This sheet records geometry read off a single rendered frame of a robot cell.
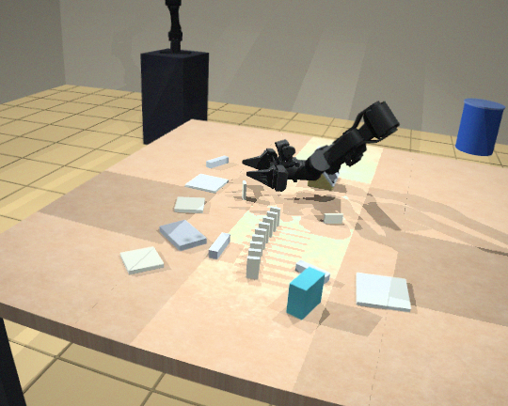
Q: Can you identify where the teal rectangular block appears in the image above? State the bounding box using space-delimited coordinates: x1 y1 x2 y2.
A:
286 267 325 320

